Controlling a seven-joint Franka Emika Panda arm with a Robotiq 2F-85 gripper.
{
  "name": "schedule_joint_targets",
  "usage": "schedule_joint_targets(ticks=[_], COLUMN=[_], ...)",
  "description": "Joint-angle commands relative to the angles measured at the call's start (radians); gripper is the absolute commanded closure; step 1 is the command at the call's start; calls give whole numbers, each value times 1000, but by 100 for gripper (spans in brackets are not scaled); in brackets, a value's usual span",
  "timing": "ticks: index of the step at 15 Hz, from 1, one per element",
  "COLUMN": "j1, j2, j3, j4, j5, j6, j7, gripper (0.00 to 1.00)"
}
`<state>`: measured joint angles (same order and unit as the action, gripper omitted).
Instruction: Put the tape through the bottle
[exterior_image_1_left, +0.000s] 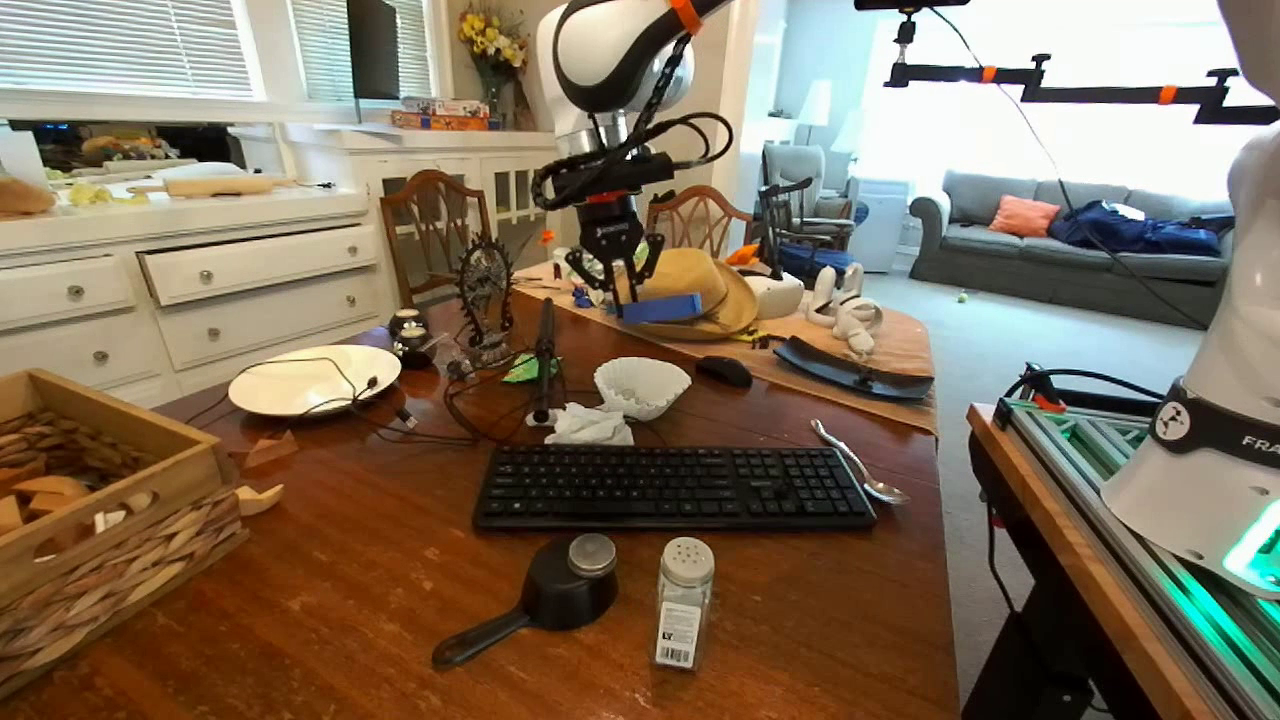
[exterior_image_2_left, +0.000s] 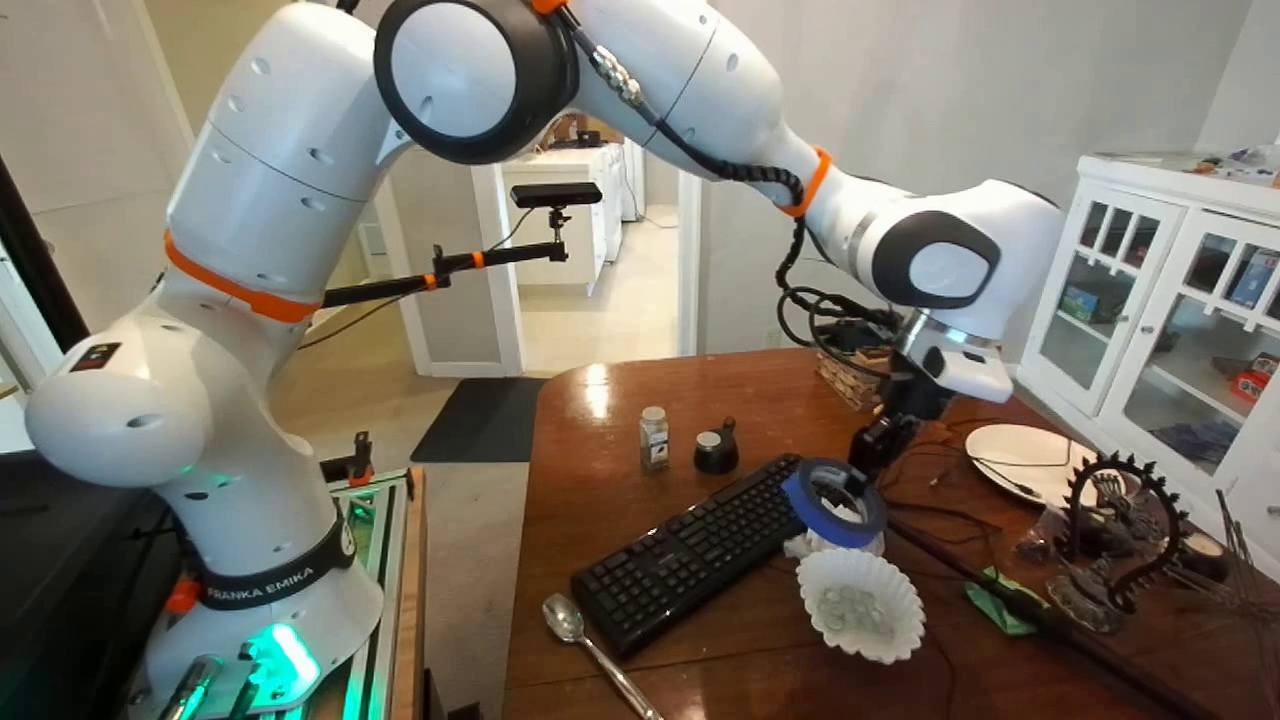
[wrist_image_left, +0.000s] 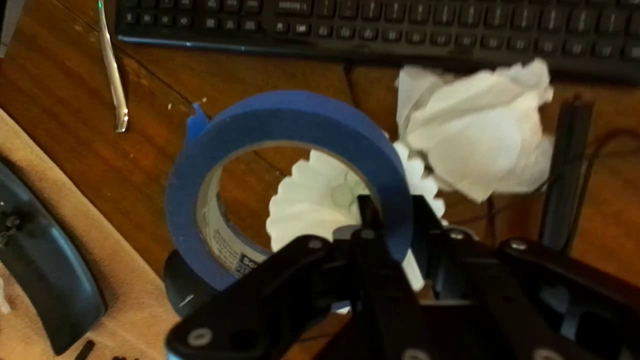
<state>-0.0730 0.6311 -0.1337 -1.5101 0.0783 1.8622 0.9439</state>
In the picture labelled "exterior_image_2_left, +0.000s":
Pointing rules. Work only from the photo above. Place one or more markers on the clear shaker bottle white lid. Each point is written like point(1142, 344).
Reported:
point(655, 437)

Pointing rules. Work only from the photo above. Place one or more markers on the robot mounting stand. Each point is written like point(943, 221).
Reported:
point(80, 585)

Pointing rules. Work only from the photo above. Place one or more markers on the small dark round jar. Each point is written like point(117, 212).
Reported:
point(1204, 554)

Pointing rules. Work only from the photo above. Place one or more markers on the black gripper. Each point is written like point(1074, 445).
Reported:
point(918, 397)

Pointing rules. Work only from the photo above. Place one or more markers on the black keyboard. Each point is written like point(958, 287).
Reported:
point(681, 563)

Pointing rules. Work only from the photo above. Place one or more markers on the blue tape roll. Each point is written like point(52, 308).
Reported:
point(803, 505)

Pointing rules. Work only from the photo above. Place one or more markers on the white glass-door cabinet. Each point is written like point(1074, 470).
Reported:
point(1161, 305)

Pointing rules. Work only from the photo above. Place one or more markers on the metal spoon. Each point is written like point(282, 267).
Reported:
point(561, 616)

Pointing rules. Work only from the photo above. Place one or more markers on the white plate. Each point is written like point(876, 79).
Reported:
point(1015, 461)

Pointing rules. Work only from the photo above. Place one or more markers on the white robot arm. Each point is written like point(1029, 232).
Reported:
point(264, 174)

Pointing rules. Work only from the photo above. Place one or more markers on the green paper piece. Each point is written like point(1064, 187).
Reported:
point(992, 605)

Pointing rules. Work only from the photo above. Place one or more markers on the black camera on boom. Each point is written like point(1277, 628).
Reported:
point(555, 192)

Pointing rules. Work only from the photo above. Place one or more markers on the white coffee filter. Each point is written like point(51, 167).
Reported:
point(862, 605)

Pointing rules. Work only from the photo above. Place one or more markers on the black measuring scoop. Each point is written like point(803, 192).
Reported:
point(715, 448)

